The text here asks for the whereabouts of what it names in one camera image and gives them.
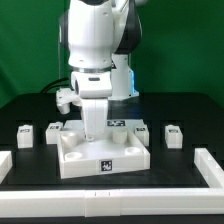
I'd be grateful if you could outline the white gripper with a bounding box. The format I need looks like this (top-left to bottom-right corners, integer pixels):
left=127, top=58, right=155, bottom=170
left=56, top=71, right=112, bottom=140

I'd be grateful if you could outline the white square table top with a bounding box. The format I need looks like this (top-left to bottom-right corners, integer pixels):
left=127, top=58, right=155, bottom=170
left=57, top=128, right=150, bottom=179

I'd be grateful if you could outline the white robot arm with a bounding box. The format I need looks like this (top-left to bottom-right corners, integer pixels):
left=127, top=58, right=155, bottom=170
left=56, top=0, right=147, bottom=141

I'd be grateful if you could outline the white U-shaped obstacle fence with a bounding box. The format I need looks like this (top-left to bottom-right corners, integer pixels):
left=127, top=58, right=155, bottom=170
left=0, top=148, right=224, bottom=218

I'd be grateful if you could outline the black cable bundle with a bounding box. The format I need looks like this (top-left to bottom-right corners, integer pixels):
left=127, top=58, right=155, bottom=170
left=39, top=77, right=71, bottom=94

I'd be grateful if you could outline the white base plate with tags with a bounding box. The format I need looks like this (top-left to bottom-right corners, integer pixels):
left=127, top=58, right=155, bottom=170
left=64, top=119, right=144, bottom=131

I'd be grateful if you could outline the grey camera cable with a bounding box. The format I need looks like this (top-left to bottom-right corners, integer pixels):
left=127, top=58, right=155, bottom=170
left=57, top=39, right=63, bottom=81

